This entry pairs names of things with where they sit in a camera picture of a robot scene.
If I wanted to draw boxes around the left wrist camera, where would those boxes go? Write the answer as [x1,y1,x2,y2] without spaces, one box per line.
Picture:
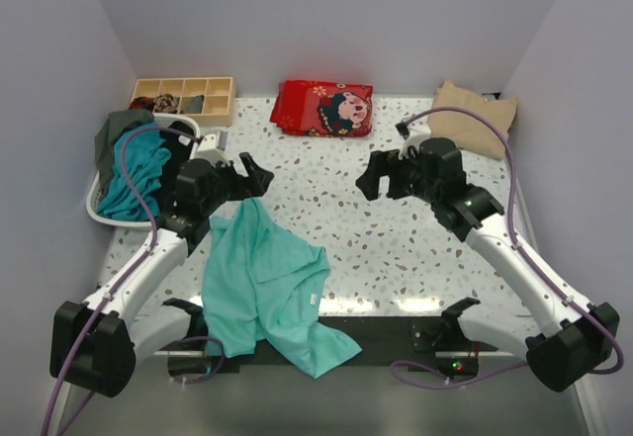
[194,130,229,166]

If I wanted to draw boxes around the black garment with label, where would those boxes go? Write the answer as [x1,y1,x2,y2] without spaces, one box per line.
[152,131,192,211]

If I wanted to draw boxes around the mint green t shirt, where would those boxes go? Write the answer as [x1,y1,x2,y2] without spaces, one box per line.
[201,199,362,379]

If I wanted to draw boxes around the beige folded t shirt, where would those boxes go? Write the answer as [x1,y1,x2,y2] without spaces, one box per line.
[427,80,518,159]

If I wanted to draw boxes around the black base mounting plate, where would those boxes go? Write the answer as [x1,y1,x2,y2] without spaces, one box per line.
[157,316,497,380]

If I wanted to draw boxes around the aluminium frame rail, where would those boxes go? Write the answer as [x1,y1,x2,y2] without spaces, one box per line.
[494,158,609,436]

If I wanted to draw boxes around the red folded cartoon blanket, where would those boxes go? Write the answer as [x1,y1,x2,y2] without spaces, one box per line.
[270,80,373,137]

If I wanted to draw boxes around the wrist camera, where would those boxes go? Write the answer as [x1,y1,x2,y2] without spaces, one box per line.
[194,130,229,166]
[397,120,431,157]

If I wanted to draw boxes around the dark grey t shirt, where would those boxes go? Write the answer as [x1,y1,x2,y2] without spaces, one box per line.
[94,109,154,192]

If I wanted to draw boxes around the white plastic laundry basket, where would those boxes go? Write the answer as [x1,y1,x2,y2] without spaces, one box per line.
[86,113,200,229]

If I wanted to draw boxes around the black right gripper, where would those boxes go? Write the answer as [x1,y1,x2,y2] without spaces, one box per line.
[355,148,439,205]

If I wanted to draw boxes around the grey sock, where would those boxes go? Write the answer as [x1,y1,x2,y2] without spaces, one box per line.
[180,95,205,115]

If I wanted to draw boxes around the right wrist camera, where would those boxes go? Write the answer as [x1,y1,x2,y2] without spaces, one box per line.
[397,120,431,157]

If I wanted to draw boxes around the pink brown patterned sock roll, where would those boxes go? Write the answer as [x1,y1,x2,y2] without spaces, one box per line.
[152,93,181,114]

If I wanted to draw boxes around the teal t shirt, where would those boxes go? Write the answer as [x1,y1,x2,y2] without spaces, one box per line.
[96,123,171,222]

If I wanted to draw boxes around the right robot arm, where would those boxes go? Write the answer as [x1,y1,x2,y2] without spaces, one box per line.
[356,138,622,392]

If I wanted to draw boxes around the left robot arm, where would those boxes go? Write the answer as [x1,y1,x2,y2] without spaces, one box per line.
[49,152,274,397]

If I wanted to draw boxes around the red black patterned sock roll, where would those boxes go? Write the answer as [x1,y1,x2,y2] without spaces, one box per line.
[129,96,155,112]

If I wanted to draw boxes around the wooden compartment organizer box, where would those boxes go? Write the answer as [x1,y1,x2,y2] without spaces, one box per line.
[130,77,235,128]

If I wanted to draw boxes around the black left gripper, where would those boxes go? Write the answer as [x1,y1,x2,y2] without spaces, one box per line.
[202,153,272,216]

